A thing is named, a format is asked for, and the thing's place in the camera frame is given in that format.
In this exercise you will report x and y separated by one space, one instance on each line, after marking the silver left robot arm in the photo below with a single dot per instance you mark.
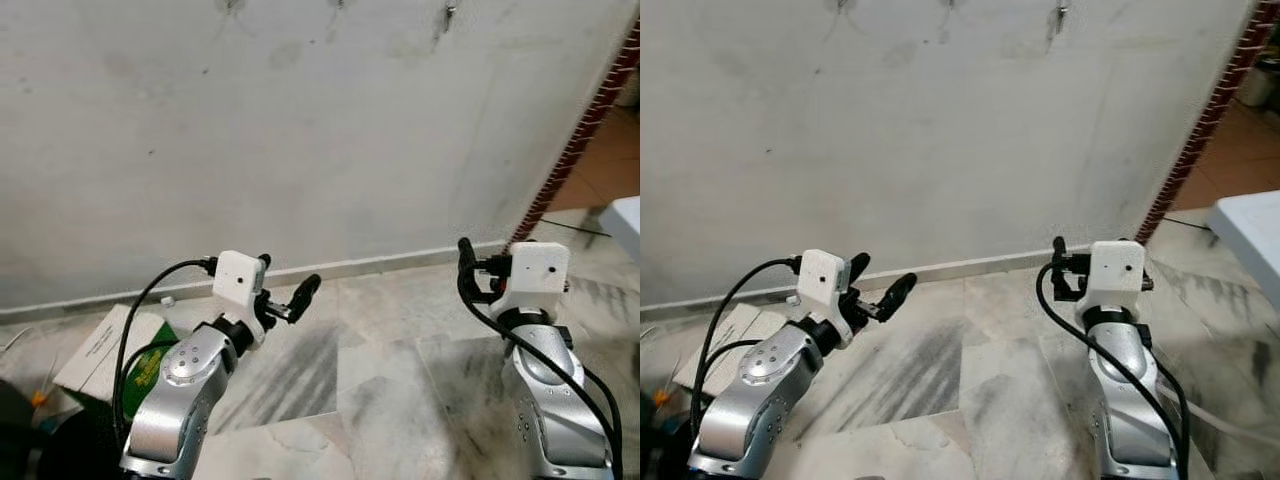
185 400
755 400

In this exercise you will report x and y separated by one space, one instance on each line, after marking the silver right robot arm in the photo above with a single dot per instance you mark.
1125 400
555 410

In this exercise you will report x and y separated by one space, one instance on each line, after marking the white skirting board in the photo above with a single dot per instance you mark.
350 268
960 268

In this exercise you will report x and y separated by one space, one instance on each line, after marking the white appliance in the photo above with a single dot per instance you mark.
625 225
1250 235

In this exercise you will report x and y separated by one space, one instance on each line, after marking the white cardboard box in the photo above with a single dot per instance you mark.
100 350
715 345

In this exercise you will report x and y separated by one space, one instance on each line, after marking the small orange object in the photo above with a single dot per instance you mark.
38 398
662 397

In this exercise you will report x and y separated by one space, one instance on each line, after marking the grey metal pot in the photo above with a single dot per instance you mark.
630 90
1260 85

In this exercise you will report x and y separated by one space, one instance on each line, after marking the black bag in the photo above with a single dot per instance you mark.
25 440
660 440

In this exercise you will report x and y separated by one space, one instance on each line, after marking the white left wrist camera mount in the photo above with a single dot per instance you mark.
820 280
238 275

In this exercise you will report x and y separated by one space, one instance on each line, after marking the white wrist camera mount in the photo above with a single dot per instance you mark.
1115 275
820 280
538 275
238 275

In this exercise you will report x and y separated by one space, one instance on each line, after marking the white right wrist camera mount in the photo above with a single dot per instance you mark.
538 275
1115 275

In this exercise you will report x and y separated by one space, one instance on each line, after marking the metal wall hook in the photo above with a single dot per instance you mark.
449 14
1061 14

